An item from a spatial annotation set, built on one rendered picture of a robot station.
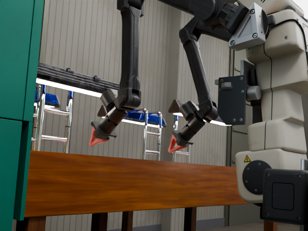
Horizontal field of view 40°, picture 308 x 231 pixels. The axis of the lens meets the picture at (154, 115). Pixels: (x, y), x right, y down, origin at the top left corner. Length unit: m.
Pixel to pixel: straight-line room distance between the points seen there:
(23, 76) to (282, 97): 0.77
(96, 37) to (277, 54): 3.00
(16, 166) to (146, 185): 0.58
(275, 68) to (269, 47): 0.08
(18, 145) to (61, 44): 2.79
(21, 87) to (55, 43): 2.70
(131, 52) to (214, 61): 4.43
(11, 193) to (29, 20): 0.46
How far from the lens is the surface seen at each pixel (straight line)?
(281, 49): 1.34
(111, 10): 4.42
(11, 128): 1.15
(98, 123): 1.59
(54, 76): 1.66
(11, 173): 1.15
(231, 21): 1.27
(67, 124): 1.92
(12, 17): 1.19
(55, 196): 1.29
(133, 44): 1.56
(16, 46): 1.18
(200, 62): 1.83
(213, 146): 5.79
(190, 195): 1.81
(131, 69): 1.52
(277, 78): 1.37
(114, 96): 1.55
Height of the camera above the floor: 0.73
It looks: 7 degrees up
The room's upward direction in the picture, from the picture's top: 3 degrees clockwise
